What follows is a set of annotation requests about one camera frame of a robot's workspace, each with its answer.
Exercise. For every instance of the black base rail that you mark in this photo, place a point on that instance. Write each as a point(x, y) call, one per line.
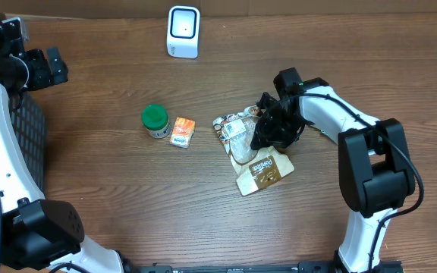
point(264, 269)

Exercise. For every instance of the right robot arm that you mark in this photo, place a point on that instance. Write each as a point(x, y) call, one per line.
point(375, 172)

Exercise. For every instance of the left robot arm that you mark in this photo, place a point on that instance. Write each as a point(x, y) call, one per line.
point(35, 232)

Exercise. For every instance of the green lid jar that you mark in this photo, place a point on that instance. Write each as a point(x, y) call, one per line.
point(156, 120)

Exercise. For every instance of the beige brown snack pouch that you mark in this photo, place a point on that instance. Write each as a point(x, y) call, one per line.
point(255, 169)

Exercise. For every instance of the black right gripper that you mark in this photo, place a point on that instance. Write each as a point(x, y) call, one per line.
point(271, 140)

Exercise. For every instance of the small orange box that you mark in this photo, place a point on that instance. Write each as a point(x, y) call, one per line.
point(182, 133)

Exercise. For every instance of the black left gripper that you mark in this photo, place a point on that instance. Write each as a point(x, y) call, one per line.
point(51, 67)

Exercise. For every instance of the grey plastic mesh basket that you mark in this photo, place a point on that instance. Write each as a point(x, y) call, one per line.
point(31, 130)

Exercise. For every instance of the white barcode scanner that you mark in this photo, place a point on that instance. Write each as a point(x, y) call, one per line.
point(183, 32)

